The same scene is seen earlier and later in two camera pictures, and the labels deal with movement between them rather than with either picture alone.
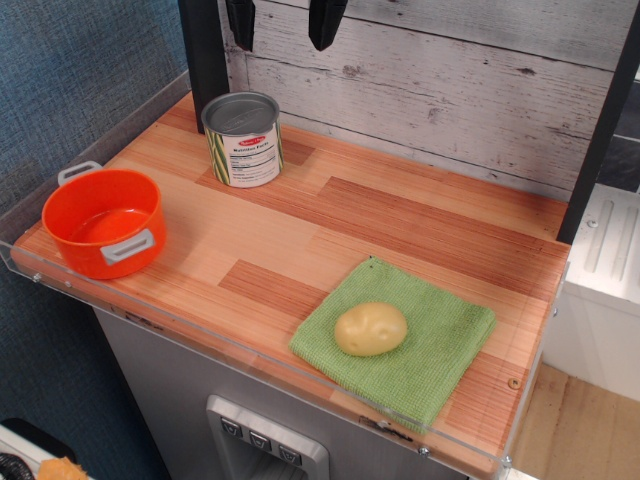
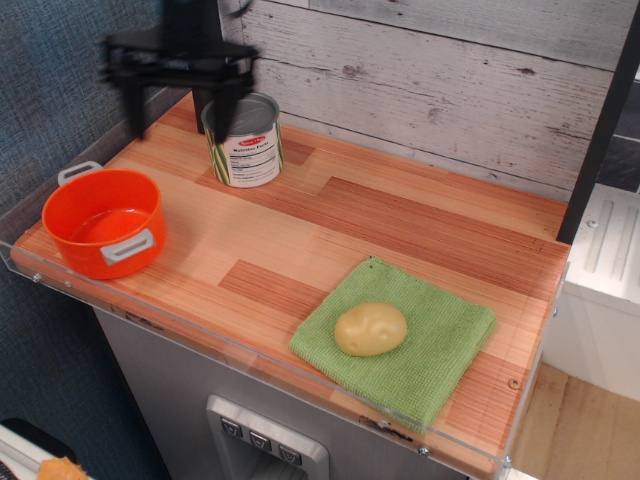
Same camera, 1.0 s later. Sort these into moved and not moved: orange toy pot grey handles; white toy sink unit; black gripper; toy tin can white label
Moved: black gripper
Not moved: toy tin can white label; orange toy pot grey handles; white toy sink unit
